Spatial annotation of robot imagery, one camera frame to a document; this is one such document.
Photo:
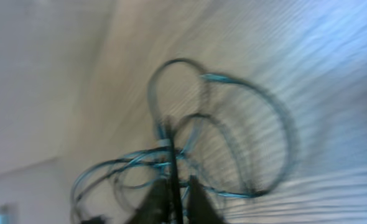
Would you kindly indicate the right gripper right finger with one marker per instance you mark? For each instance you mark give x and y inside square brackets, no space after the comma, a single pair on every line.
[199,209]

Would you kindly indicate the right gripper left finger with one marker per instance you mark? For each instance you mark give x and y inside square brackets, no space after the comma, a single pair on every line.
[155,208]

